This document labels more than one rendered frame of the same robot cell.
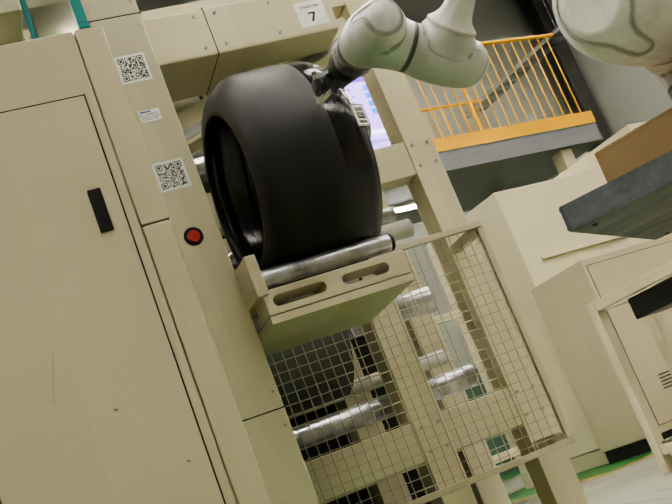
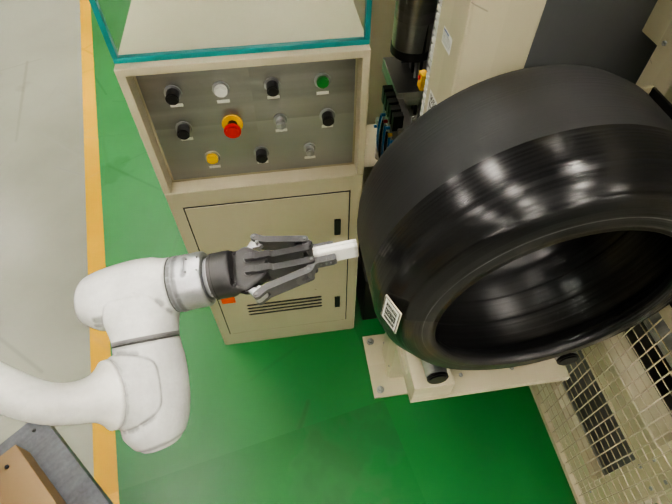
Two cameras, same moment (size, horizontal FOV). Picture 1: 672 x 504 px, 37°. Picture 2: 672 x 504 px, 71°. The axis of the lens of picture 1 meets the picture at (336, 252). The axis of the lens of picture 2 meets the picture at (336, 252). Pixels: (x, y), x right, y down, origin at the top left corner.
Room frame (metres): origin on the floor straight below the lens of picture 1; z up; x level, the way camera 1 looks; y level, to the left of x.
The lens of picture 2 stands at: (2.23, -0.55, 1.82)
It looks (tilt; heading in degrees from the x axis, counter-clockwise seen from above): 52 degrees down; 103
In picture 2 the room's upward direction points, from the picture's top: straight up
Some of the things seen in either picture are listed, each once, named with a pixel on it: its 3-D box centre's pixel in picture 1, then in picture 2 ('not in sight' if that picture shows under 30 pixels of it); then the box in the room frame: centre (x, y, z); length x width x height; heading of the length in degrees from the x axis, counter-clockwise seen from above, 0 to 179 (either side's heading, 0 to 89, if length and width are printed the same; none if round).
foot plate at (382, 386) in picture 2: not in sight; (400, 361); (2.31, 0.32, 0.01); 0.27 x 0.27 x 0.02; 21
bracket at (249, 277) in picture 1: (241, 300); not in sight; (2.36, 0.25, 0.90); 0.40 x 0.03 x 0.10; 21
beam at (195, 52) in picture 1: (227, 47); not in sight; (2.74, 0.08, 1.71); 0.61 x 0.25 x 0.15; 111
